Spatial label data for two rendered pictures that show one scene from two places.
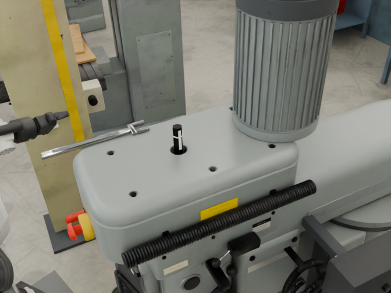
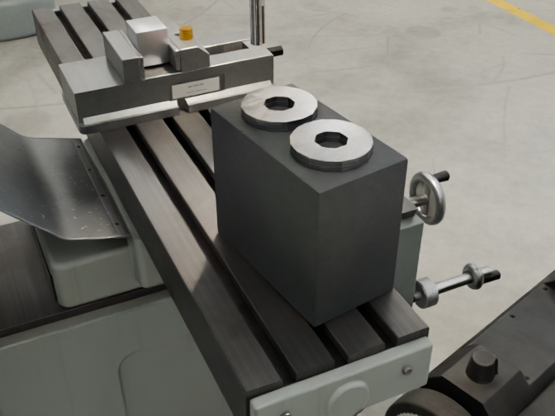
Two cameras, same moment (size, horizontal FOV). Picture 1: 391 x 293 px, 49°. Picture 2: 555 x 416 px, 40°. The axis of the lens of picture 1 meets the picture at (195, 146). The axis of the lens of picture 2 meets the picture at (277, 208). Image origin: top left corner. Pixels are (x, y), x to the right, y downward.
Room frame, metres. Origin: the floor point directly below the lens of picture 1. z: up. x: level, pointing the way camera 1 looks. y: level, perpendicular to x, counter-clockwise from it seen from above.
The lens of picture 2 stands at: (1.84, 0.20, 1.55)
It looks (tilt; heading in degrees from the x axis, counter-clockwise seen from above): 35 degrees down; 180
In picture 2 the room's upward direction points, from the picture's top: straight up
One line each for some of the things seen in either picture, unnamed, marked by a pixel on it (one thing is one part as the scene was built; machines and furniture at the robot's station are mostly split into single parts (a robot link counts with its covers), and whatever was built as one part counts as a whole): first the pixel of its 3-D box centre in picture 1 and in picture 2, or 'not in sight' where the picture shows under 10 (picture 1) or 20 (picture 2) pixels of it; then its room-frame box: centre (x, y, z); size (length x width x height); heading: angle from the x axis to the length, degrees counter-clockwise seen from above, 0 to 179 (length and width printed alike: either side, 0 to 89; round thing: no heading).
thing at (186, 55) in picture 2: not in sight; (180, 44); (0.62, 0.04, 1.03); 0.12 x 0.06 x 0.04; 25
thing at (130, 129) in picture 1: (95, 139); not in sight; (0.78, 0.22, 1.89); 0.24 x 0.04 x 0.01; 115
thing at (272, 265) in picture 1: (247, 242); not in sight; (0.82, -0.14, 1.47); 0.24 x 0.19 x 0.26; 25
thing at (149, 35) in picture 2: not in sight; (148, 41); (0.64, -0.01, 1.04); 0.06 x 0.05 x 0.06; 25
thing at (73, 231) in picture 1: (75, 230); not in sight; (0.64, 0.27, 1.76); 0.04 x 0.03 x 0.04; 25
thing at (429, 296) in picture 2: not in sight; (457, 281); (0.65, 0.58, 0.52); 0.22 x 0.06 x 0.06; 115
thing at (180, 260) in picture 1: (198, 210); not in sight; (0.76, 0.00, 1.68); 0.34 x 0.24 x 0.10; 115
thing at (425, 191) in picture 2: not in sight; (412, 202); (0.53, 0.49, 0.64); 0.16 x 0.12 x 0.12; 115
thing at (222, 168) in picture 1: (186, 174); not in sight; (0.75, 0.02, 1.81); 0.47 x 0.26 x 0.16; 115
